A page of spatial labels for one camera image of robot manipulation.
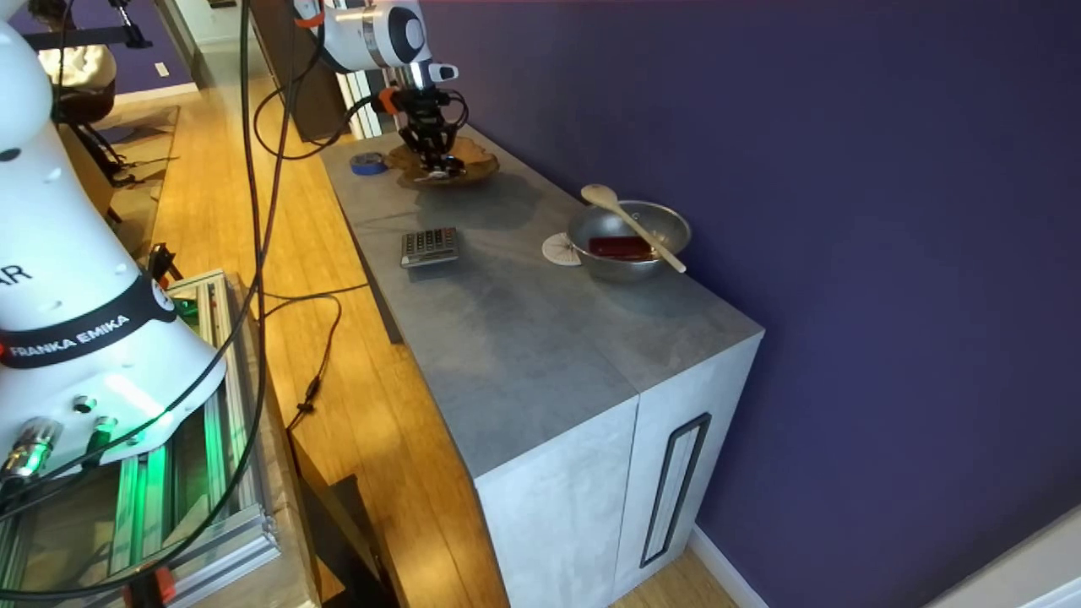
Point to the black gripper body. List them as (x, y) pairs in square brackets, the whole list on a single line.
[(427, 108)]

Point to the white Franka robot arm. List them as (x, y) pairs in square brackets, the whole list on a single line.
[(79, 282)]

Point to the brown wooden burl bowl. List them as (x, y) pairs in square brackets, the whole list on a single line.
[(480, 168)]

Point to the blue masking tape roll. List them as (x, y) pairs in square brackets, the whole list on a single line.
[(367, 165)]

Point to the grey desk calculator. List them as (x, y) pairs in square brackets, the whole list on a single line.
[(431, 248)]

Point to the white round coaster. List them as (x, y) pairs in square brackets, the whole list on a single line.
[(554, 250)]

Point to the bowl with wooden spoon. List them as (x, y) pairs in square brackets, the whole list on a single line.
[(601, 197)]

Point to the silver metal bowl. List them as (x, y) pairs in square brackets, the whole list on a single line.
[(664, 231)]

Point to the black office chair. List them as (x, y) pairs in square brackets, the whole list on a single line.
[(86, 80)]

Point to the grey concrete-look cabinet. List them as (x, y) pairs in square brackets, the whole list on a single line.
[(561, 507)]

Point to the aluminium robot stand frame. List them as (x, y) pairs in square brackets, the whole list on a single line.
[(169, 507)]

